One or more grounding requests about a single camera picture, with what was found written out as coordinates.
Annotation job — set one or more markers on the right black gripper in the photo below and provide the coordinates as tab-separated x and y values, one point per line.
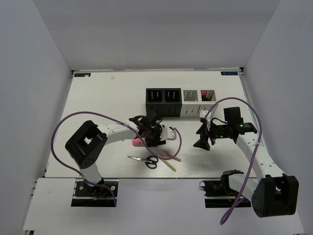
203	142

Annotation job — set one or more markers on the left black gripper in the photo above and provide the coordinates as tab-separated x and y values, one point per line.
157	141

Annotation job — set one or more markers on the pink cap crayon tube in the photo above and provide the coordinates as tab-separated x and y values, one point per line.
137	143

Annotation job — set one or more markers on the black handled scissors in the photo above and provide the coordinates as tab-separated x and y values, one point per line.
150	162

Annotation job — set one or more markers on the slim yellow highlighter pen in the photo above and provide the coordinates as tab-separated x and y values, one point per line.
169	165

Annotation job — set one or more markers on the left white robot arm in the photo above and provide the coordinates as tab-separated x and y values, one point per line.
87	142

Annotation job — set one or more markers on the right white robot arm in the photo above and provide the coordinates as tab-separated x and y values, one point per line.
274	193

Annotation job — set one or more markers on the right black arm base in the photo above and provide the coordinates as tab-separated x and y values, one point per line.
217	193

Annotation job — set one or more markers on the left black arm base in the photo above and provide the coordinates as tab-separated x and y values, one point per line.
85	195

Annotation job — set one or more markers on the black double pen holder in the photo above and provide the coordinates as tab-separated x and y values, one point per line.
165	102

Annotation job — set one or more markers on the white double pen holder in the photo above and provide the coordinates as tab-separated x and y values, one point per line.
192	103

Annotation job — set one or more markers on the right table logo sticker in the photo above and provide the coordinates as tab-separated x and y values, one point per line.
229	73

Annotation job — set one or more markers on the table logo sticker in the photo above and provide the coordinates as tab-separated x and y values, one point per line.
82	74
229	73

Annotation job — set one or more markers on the left table logo sticker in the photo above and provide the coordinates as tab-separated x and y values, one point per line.
82	74

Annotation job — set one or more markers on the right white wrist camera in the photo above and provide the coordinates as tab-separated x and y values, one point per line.
207	115

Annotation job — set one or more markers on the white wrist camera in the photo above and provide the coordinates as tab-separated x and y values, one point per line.
207	115
167	134

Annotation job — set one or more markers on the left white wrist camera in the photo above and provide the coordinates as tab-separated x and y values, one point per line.
167	134

